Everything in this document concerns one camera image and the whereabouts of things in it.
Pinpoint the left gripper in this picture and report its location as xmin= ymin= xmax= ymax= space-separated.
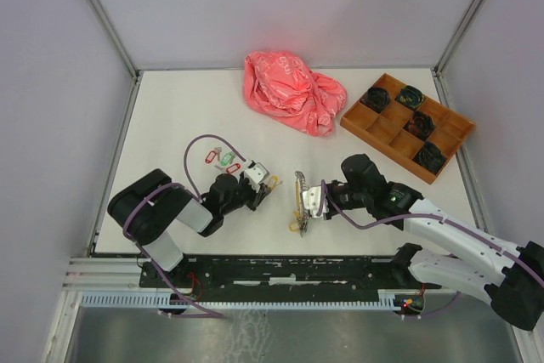
xmin=221 ymin=171 xmax=272 ymax=216

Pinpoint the key with yellow tag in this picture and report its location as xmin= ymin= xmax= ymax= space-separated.
xmin=268 ymin=175 xmax=281 ymax=190

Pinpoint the metal keyring with keys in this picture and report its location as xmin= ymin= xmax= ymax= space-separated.
xmin=289 ymin=171 xmax=310 ymax=237

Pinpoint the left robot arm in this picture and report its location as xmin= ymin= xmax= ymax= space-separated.
xmin=107 ymin=163 xmax=272 ymax=286

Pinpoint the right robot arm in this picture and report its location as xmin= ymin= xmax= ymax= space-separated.
xmin=319 ymin=154 xmax=543 ymax=331

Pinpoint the key with red tag lower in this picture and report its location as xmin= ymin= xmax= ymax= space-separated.
xmin=214 ymin=162 xmax=241 ymax=174

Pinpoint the key with red tag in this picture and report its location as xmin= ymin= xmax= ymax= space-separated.
xmin=205 ymin=147 xmax=222 ymax=164
xmin=214 ymin=162 xmax=241 ymax=174

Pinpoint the key with green tag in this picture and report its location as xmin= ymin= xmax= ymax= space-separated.
xmin=219 ymin=150 xmax=237 ymax=167

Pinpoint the wooden compartment tray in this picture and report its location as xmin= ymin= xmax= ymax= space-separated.
xmin=340 ymin=73 xmax=475 ymax=184

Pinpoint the black roll bottom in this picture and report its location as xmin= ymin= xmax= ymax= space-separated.
xmin=413 ymin=141 xmax=446 ymax=174

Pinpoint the black roll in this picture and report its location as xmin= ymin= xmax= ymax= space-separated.
xmin=395 ymin=85 xmax=425 ymax=111
xmin=404 ymin=111 xmax=435 ymax=140
xmin=413 ymin=141 xmax=446 ymax=174
xmin=360 ymin=87 xmax=390 ymax=113

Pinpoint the black roll top left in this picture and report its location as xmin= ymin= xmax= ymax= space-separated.
xmin=360 ymin=87 xmax=390 ymax=113

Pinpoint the black roll middle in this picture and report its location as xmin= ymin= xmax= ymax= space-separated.
xmin=404 ymin=111 xmax=435 ymax=140

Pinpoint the pink crumpled cloth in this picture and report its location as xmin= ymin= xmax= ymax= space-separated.
xmin=242 ymin=51 xmax=348 ymax=137

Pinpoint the black roll top right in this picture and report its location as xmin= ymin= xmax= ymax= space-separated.
xmin=395 ymin=85 xmax=425 ymax=111

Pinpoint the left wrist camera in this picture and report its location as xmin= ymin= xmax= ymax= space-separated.
xmin=243 ymin=162 xmax=269 ymax=186

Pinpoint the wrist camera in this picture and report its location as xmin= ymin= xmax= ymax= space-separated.
xmin=300 ymin=186 xmax=328 ymax=218
xmin=243 ymin=162 xmax=269 ymax=186

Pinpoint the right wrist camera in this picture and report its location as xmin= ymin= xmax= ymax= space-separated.
xmin=300 ymin=186 xmax=328 ymax=218

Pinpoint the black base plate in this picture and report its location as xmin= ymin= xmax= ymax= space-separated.
xmin=139 ymin=254 xmax=423 ymax=302

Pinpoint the white cable duct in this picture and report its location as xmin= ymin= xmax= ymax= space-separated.
xmin=80 ymin=287 xmax=405 ymax=309

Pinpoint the aluminium frame rail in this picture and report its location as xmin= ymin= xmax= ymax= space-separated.
xmin=62 ymin=256 xmax=145 ymax=292

